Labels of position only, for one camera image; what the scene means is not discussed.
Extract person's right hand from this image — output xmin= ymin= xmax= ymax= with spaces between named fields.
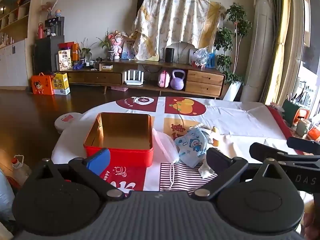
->
xmin=303 ymin=200 xmax=318 ymax=232

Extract white face mask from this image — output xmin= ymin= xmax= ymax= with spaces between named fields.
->
xmin=152 ymin=128 xmax=181 ymax=189

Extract red tin box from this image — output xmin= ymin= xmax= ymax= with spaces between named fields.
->
xmin=83 ymin=112 xmax=154 ymax=168

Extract small green cup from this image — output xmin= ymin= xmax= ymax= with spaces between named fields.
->
xmin=296 ymin=118 xmax=311 ymax=137

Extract purple kettlebell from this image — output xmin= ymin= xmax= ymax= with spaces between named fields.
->
xmin=170 ymin=69 xmax=186 ymax=90

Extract white standing air conditioner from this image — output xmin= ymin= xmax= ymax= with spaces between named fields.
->
xmin=239 ymin=0 xmax=275 ymax=103

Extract small grass plant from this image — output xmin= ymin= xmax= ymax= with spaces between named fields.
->
xmin=80 ymin=38 xmax=96 ymax=64

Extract black coffee machine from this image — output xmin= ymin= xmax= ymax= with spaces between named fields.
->
xmin=44 ymin=17 xmax=65 ymax=37

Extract yellow carton box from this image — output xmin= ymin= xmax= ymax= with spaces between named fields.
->
xmin=51 ymin=72 xmax=71 ymax=96

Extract yellow rubber duck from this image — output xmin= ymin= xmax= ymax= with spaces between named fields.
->
xmin=211 ymin=126 xmax=221 ymax=147

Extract yellow curtain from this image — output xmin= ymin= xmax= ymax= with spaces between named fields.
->
xmin=264 ymin=0 xmax=301 ymax=105

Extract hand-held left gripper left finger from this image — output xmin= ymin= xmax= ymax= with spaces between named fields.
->
xmin=24 ymin=147 xmax=125 ymax=202

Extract green tool holder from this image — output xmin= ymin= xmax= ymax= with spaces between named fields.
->
xmin=282 ymin=87 xmax=311 ymax=126

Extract white tissue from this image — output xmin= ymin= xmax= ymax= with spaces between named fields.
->
xmin=198 ymin=158 xmax=216 ymax=179

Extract printed white tablecloth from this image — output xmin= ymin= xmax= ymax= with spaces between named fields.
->
xmin=51 ymin=96 xmax=302 ymax=196

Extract white router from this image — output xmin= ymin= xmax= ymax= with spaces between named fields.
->
xmin=124 ymin=70 xmax=145 ymax=86

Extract black television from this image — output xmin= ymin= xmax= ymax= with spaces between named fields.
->
xmin=137 ymin=0 xmax=150 ymax=22

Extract blue pack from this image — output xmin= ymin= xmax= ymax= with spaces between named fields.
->
xmin=206 ymin=52 xmax=216 ymax=68

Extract orange gift box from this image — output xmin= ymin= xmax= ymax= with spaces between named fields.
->
xmin=31 ymin=73 xmax=55 ymax=96

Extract dried flowers with figurine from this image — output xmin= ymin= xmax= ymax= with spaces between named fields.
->
xmin=40 ymin=0 xmax=63 ymax=19

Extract wooden TV cabinet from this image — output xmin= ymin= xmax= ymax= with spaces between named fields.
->
xmin=53 ymin=59 xmax=226 ymax=99

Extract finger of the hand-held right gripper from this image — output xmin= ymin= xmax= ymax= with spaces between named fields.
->
xmin=286 ymin=137 xmax=320 ymax=154
xmin=249 ymin=142 xmax=320 ymax=165

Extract blue printed child's mask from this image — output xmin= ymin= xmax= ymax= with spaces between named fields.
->
xmin=174 ymin=127 xmax=208 ymax=168

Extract floral cloth cover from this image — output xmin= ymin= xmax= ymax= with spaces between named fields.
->
xmin=132 ymin=0 xmax=226 ymax=62

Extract black cylinder speaker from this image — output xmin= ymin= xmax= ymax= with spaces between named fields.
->
xmin=165 ymin=47 xmax=175 ymax=63

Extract potted plant patterned vase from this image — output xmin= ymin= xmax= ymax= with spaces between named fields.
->
xmin=96 ymin=33 xmax=116 ymax=61

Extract white plastic bag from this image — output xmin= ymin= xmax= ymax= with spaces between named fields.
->
xmin=0 ymin=167 xmax=16 ymax=221

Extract pink toy suitcase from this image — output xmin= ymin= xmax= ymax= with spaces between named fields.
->
xmin=158 ymin=70 xmax=172 ymax=88

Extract wooden wall shelving unit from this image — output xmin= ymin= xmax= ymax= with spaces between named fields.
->
xmin=0 ymin=0 xmax=35 ymax=88

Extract plastic oil bottle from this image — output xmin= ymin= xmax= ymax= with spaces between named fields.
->
xmin=11 ymin=155 xmax=32 ymax=186

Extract black mini fridge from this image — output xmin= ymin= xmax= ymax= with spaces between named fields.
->
xmin=33 ymin=35 xmax=65 ymax=75

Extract clear plastic bag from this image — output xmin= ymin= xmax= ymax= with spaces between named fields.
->
xmin=191 ymin=47 xmax=209 ymax=69

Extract pink doll bouquet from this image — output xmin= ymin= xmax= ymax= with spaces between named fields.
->
xmin=110 ymin=31 xmax=126 ymax=59

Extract potted green tree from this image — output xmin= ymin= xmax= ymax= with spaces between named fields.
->
xmin=214 ymin=2 xmax=253 ymax=102

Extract grey cushioned backrest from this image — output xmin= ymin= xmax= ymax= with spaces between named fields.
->
xmin=172 ymin=42 xmax=196 ymax=64

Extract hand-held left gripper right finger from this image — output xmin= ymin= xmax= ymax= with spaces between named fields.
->
xmin=192 ymin=147 xmax=294 ymax=202

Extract yellow white printed box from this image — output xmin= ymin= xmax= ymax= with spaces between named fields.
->
xmin=58 ymin=50 xmax=73 ymax=71

